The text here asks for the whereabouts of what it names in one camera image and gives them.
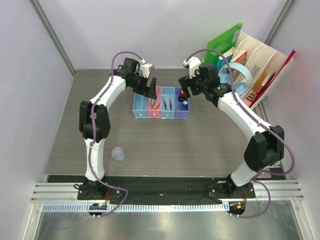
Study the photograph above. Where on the white desk file organizer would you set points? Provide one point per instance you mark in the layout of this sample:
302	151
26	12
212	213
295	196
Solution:
259	56

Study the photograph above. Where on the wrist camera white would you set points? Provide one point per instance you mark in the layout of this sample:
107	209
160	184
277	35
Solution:
146	69
193	65

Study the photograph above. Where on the white slotted cable duct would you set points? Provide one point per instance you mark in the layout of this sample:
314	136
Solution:
91	207

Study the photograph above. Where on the green plastic folder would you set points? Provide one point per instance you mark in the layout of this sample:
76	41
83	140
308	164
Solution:
222	43

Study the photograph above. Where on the clear paperclip jar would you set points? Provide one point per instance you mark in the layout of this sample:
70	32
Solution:
118	154

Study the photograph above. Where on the pink eraser block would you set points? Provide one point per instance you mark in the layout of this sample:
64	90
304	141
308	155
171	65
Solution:
247	102

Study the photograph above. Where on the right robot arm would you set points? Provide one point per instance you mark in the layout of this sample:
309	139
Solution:
265	147

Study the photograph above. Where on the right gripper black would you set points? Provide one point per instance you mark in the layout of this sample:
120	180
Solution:
186	82

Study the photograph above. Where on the red cover book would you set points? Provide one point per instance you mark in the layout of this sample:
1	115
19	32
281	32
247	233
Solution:
240	58

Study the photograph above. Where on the blue headphones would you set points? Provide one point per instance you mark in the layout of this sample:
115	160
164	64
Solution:
242	78

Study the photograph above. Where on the purple plastic bin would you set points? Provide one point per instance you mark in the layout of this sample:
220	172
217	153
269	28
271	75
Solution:
179	114

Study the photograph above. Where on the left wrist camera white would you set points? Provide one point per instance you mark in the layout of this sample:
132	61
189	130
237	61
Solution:
146	69

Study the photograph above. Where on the yellow booklet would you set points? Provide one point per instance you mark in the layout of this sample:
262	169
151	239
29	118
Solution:
259	81

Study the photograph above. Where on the light blue front bin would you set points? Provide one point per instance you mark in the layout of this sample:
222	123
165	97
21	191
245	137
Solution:
140	104

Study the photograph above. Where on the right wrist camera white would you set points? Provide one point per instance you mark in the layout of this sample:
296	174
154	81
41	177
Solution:
193	65

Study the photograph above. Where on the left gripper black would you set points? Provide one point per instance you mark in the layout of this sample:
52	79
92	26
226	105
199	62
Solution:
148	92

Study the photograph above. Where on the pink plastic bin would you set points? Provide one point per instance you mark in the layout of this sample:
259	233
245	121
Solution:
155	113

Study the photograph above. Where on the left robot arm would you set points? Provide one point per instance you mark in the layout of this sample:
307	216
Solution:
94	122

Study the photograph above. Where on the red transparent folder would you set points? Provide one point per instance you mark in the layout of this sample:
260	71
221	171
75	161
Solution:
277	65

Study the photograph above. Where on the light blue bin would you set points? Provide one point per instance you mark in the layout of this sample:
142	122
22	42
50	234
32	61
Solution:
167	94
140	104

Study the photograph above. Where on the green mini highlighter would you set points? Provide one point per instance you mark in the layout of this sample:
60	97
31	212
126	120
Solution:
152	102

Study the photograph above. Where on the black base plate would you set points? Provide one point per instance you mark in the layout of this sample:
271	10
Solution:
150	190

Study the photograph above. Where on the red black stamp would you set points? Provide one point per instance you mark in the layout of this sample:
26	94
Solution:
181	96

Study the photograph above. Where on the blue small object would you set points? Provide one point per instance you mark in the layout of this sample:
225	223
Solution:
184	106

